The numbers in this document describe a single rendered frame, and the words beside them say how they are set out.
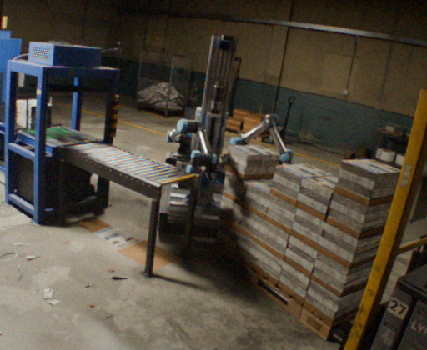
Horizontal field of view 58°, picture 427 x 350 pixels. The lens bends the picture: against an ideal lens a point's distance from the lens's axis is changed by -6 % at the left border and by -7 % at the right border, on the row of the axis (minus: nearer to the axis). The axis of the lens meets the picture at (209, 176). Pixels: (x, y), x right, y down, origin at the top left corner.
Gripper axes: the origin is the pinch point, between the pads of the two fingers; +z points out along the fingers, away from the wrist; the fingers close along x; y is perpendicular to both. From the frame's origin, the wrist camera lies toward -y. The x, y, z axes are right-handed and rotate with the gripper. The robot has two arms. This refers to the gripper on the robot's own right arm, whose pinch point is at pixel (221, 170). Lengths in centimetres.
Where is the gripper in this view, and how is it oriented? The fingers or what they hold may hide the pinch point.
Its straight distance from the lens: 360.5
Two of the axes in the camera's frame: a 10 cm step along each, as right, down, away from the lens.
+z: 8.1, -0.5, 5.8
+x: -5.6, -3.2, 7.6
